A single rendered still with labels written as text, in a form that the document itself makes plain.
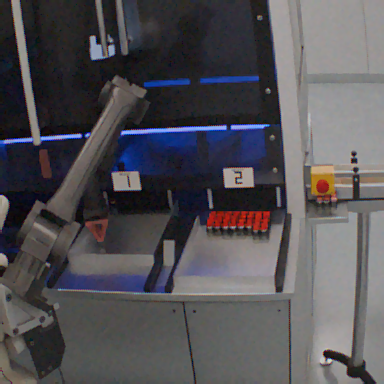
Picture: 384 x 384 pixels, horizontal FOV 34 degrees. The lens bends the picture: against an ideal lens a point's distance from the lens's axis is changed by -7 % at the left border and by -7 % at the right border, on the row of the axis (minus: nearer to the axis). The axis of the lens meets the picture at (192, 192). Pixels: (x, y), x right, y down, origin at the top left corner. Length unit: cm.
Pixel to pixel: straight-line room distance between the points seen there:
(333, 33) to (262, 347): 461
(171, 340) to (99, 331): 27
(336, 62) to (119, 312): 469
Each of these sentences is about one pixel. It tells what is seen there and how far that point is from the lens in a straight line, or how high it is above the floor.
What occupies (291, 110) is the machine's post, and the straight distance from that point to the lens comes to 189.
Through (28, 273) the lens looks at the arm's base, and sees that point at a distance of 123.
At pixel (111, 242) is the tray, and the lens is 201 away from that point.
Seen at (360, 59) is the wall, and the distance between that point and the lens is 659.
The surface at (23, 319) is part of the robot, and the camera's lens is 126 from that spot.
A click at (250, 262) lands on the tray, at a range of 182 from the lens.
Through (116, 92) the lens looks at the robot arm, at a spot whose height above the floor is 145.
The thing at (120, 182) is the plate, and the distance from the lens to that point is 206.
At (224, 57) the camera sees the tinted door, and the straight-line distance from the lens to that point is 188.
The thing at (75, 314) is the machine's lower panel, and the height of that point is 50.
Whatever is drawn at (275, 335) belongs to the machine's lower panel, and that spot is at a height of 43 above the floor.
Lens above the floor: 181
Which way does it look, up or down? 24 degrees down
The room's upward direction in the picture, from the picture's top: 7 degrees counter-clockwise
